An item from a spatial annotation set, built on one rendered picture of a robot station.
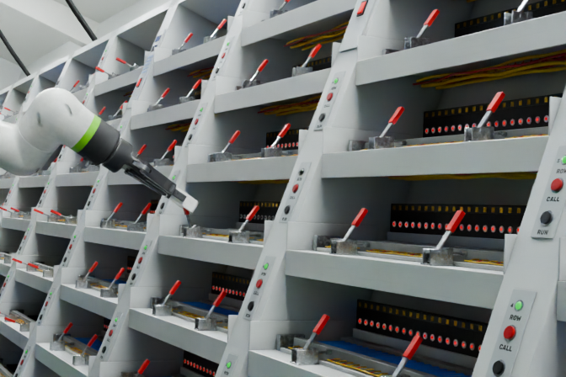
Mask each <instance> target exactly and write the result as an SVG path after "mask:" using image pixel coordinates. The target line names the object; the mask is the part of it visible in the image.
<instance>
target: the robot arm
mask: <svg viewBox="0 0 566 377"><path fill-rule="evenodd" d="M114 126H115V124H114V123H112V124H111V125H109V124H108V123H106V122H105V121H103V120H102V119H100V117H98V116H97V115H95V114H93V113H92V112H91V111H89V110H88V109H87V108H86V107H85V106H83V105H82V104H81V103H80V102H79V101H78V100H77V98H76V97H75V96H74V95H73V94H72V93H70V92H68V91H67V90H65V89H62V88H49V89H46V90H44V91H42V92H41V93H39V94H38V95H37V96H36V97H35V99H34V100H33V102H32V103H31V105H30V106H29V107H28V109H27V110H26V112H25V113H24V115H23V116H22V117H21V119H20V121H19V122H18V123H17V124H10V123H8V122H4V121H1V120H0V168H2V169H3V170H5V171H7V172H9V173H12V174H13V175H17V176H22V177H23V176H29V175H32V174H35V173H37V172H38V171H39V170H41V168H43V166H44V165H45V163H46V162H47V160H48V159H49V158H50V156H51V155H52V153H53V152H54V151H55V150H56V148H57V147H58V146H59V145H65V146H67V147H69V148H70V149H72V150H73V151H75V152H76V153H77V154H79V155H80V156H82V157H83V160H86V162H85V164H84V167H85V168H88V166H89V165H90V164H91V165H95V166H98V165H100V164H102V166H104V167H106V168H107V169H109V170H110V171H111V172H112V173H117V172H118V171H119V170H121V169H122V168H123V169H124V170H125V171H124V173H125V174H127V175H129V176H131V177H132V178H134V179H135V180H137V181H139V182H140V183H142V184H144V185H145V186H147V187H148V188H150V189H151V190H153V191H155V192H156V193H158V194H161V195H163V196H165V197H166V198H167V199H169V200H171V201H172V202H174V203H175V204H176V205H177V206H179V207H180V208H182V209H183V207H184V208H185V209H187V210H188V211H189V212H191V213H194V211H195V209H196V207H197V205H198V204H199V201H197V200H196V199H194V198H192V197H191V196H189V195H188V194H187V193H186V192H184V191H183V190H181V189H180V188H178V187H176V186H177V184H176V183H173V182H172V181H171V180H169V179H168V178H166V177H165V176H164V175H162V174H161V173H160V172H159V171H158V170H156V169H155V168H154V167H153V166H151V165H150V164H149V162H144V161H143V160H142V159H141V158H139V157H138V158H134V157H133V156H132V155H131V153H132V151H133V145H132V144H130V143H129V142H127V141H125V140H124V139H123V138H120V132H119V131H118V130H117V129H115V128H114Z"/></svg>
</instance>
